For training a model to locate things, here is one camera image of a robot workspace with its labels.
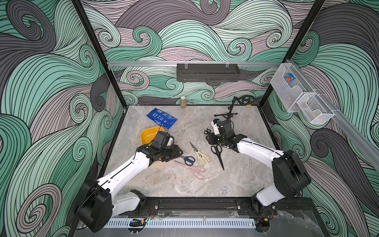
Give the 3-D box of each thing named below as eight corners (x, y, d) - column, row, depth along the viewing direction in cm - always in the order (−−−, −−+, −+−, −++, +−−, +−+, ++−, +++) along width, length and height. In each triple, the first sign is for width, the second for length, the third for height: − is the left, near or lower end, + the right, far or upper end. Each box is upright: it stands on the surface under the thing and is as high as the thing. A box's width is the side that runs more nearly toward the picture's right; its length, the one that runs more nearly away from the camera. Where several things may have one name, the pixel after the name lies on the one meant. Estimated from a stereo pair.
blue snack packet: (147, 118, 115) (146, 114, 112) (155, 110, 120) (154, 107, 118) (168, 129, 107) (167, 126, 105) (176, 121, 113) (175, 117, 110)
